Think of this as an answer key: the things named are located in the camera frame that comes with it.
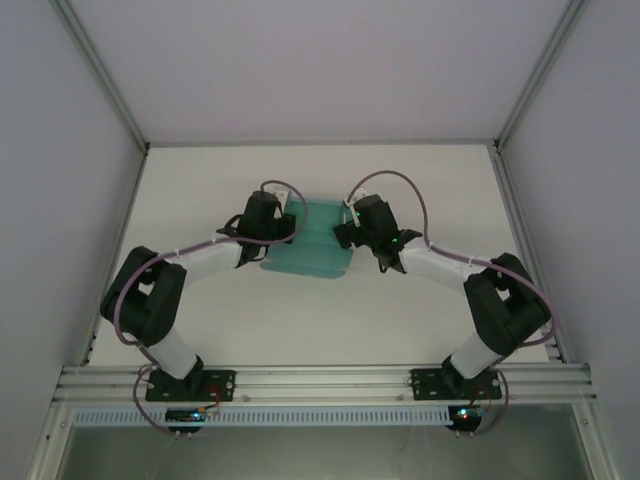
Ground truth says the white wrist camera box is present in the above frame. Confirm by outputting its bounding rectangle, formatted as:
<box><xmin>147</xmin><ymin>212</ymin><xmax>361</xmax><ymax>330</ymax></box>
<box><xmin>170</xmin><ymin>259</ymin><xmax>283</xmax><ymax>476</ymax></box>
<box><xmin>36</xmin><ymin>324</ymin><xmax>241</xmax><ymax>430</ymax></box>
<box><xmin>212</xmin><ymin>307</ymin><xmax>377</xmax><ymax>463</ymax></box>
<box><xmin>260</xmin><ymin>182</ymin><xmax>293</xmax><ymax>204</ymax></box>
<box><xmin>341</xmin><ymin>188</ymin><xmax>372</xmax><ymax>226</ymax></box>

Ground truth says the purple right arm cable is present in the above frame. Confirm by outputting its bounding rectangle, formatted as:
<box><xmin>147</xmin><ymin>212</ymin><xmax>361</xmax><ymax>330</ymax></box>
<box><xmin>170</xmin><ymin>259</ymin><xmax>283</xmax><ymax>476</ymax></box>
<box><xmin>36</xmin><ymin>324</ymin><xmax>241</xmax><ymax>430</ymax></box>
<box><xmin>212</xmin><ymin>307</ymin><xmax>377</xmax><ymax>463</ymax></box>
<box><xmin>347</xmin><ymin>169</ymin><xmax>560</xmax><ymax>439</ymax></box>

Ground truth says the aluminium corner frame post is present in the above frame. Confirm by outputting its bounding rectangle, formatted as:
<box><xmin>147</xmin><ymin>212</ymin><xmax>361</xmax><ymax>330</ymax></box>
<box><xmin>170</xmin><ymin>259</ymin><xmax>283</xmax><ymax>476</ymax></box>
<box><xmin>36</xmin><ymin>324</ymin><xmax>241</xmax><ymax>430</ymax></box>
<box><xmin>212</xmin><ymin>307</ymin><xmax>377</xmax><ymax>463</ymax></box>
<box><xmin>493</xmin><ymin>0</ymin><xmax>594</xmax><ymax>152</ymax></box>
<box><xmin>51</xmin><ymin>0</ymin><xmax>152</xmax><ymax>152</ymax></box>

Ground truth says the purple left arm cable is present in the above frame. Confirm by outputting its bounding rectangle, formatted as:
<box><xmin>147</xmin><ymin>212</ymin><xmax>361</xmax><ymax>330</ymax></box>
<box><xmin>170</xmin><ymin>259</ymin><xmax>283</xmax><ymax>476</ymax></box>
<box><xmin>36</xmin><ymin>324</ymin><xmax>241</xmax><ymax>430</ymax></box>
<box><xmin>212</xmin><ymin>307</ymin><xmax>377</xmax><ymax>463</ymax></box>
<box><xmin>111</xmin><ymin>178</ymin><xmax>309</xmax><ymax>439</ymax></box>

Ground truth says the teal cloth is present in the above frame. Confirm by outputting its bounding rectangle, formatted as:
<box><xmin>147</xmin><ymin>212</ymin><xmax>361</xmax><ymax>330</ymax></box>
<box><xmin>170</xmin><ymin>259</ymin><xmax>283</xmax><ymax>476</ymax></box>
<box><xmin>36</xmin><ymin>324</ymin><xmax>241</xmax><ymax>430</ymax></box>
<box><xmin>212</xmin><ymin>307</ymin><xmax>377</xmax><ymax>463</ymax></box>
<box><xmin>259</xmin><ymin>196</ymin><xmax>354</xmax><ymax>282</ymax></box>

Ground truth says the slotted grey cable duct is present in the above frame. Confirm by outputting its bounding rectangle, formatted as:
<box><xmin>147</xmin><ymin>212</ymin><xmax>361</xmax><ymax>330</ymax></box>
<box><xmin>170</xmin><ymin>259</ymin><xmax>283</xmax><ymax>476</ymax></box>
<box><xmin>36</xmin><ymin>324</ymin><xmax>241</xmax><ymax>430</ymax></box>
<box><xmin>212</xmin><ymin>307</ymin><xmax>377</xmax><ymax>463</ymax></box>
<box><xmin>72</xmin><ymin>403</ymin><xmax>451</xmax><ymax>427</ymax></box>

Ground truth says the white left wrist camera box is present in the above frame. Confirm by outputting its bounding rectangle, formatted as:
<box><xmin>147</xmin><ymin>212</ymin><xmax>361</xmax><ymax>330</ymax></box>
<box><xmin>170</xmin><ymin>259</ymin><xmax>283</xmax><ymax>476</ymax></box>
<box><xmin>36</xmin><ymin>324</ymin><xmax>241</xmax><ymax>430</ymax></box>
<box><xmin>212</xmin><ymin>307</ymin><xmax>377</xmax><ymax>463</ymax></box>
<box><xmin>260</xmin><ymin>182</ymin><xmax>293</xmax><ymax>204</ymax></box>

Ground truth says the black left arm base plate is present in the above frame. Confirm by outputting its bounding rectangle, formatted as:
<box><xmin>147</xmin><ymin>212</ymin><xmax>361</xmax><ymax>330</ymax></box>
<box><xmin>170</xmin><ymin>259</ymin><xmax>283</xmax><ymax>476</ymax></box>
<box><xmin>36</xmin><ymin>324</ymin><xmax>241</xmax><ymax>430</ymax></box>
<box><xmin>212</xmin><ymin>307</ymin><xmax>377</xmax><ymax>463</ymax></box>
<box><xmin>144</xmin><ymin>368</ymin><xmax>237</xmax><ymax>403</ymax></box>

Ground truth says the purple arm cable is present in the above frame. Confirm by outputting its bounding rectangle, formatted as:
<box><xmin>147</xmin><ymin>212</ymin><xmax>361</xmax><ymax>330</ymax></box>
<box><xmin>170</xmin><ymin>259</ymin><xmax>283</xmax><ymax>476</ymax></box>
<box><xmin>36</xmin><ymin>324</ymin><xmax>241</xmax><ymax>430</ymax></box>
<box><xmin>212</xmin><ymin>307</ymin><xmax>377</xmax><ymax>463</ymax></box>
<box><xmin>347</xmin><ymin>169</ymin><xmax>560</xmax><ymax>439</ymax></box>
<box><xmin>111</xmin><ymin>178</ymin><xmax>309</xmax><ymax>439</ymax></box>

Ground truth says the aluminium front mounting rail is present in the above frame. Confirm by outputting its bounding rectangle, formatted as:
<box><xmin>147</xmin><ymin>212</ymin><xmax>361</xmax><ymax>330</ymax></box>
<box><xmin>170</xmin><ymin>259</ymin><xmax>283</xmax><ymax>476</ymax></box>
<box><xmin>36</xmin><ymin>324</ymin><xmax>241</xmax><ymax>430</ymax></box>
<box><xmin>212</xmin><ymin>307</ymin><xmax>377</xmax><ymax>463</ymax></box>
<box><xmin>51</xmin><ymin>362</ymin><xmax>599</xmax><ymax>404</ymax></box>

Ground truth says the aluminium side frame rail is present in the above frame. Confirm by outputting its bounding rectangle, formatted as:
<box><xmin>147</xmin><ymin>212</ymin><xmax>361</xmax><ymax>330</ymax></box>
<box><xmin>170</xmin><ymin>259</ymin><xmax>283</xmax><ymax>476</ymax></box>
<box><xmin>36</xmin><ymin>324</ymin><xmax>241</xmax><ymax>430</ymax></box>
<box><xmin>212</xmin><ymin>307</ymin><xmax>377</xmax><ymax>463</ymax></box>
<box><xmin>491</xmin><ymin>145</ymin><xmax>570</xmax><ymax>365</ymax></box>

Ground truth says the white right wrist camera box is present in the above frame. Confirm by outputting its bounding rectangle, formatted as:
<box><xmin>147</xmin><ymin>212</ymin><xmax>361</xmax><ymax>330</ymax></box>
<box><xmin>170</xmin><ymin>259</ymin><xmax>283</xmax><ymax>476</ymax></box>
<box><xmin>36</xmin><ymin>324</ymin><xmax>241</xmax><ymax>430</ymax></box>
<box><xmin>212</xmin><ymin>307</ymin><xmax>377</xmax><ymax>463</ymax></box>
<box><xmin>341</xmin><ymin>188</ymin><xmax>372</xmax><ymax>226</ymax></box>

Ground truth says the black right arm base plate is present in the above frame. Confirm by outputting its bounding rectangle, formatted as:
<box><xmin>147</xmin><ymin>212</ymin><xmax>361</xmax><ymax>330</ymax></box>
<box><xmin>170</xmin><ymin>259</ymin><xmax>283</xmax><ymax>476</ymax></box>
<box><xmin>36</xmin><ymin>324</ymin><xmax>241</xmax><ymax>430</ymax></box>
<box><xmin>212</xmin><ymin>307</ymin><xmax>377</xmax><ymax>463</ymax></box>
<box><xmin>409</xmin><ymin>366</ymin><xmax>503</xmax><ymax>402</ymax></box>

